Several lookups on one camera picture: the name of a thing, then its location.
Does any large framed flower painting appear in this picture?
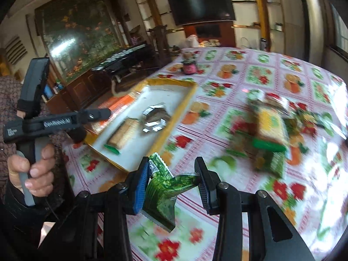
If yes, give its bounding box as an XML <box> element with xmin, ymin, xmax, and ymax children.
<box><xmin>35</xmin><ymin>0</ymin><xmax>128</xmax><ymax>83</ymax></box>

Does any green pea snack packet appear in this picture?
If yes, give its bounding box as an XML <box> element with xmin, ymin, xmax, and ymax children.
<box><xmin>140</xmin><ymin>153</ymin><xmax>200</xmax><ymax>233</ymax></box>

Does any black flat television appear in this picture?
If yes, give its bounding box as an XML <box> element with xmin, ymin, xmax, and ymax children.
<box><xmin>167</xmin><ymin>0</ymin><xmax>236</xmax><ymax>26</ymax></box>

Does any dark wooden chair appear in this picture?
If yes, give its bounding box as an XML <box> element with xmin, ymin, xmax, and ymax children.
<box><xmin>148</xmin><ymin>24</ymin><xmax>174</xmax><ymax>60</ymax></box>

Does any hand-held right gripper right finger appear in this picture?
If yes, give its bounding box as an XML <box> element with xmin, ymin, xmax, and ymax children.
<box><xmin>194</xmin><ymin>157</ymin><xmax>317</xmax><ymax>261</ymax></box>

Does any floral plastic tablecloth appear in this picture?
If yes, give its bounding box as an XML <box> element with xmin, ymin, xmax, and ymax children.
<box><xmin>64</xmin><ymin>47</ymin><xmax>348</xmax><ymax>261</ymax></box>

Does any pile of snack packets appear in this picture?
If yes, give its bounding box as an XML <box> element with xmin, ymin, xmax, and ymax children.
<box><xmin>211</xmin><ymin>88</ymin><xmax>335</xmax><ymax>180</ymax></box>

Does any yellow cardboard tray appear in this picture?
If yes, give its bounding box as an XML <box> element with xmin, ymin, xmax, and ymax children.
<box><xmin>84</xmin><ymin>78</ymin><xmax>198</xmax><ymax>172</ymax></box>

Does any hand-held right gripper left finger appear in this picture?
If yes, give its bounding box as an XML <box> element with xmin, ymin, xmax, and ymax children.
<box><xmin>35</xmin><ymin>157</ymin><xmax>151</xmax><ymax>261</ymax></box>

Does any white plastic bag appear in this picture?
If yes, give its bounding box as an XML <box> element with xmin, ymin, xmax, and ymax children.
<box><xmin>186</xmin><ymin>34</ymin><xmax>200</xmax><ymax>49</ymax></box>

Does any wooden cabinet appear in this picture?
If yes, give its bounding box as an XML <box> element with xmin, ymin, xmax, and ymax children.
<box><xmin>46</xmin><ymin>68</ymin><xmax>116</xmax><ymax>110</ymax></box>

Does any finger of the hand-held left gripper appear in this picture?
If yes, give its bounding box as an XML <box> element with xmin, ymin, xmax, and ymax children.
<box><xmin>77</xmin><ymin>108</ymin><xmax>112</xmax><ymax>123</ymax></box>
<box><xmin>68</xmin><ymin>126</ymin><xmax>87</xmax><ymax>144</ymax></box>

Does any wall air vent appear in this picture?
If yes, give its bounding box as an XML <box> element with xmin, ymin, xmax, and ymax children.
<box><xmin>4</xmin><ymin>35</ymin><xmax>28</xmax><ymax>66</ymax></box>

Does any window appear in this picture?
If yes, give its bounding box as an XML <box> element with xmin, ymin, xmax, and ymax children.
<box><xmin>330</xmin><ymin>5</ymin><xmax>348</xmax><ymax>57</ymax></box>

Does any silver foil snack packet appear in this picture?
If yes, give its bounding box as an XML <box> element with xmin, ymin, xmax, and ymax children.
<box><xmin>140</xmin><ymin>103</ymin><xmax>172</xmax><ymax>134</ymax></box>

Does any person's left forearm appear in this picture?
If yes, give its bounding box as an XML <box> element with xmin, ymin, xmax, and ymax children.
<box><xmin>2</xmin><ymin>181</ymin><xmax>77</xmax><ymax>251</ymax></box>

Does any pink jar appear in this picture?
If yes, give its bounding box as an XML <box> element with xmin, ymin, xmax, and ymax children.
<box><xmin>183</xmin><ymin>61</ymin><xmax>199</xmax><ymax>76</ymax></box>

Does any cracker packet with green end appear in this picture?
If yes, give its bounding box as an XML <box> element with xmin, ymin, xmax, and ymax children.
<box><xmin>104</xmin><ymin>118</ymin><xmax>140</xmax><ymax>155</ymax></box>

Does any person's left hand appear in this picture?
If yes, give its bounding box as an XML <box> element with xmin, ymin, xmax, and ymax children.
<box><xmin>7</xmin><ymin>144</ymin><xmax>57</xmax><ymax>197</ymax></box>

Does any black glossy table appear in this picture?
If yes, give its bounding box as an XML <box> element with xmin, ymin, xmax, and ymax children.
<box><xmin>91</xmin><ymin>42</ymin><xmax>155</xmax><ymax>80</ymax></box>

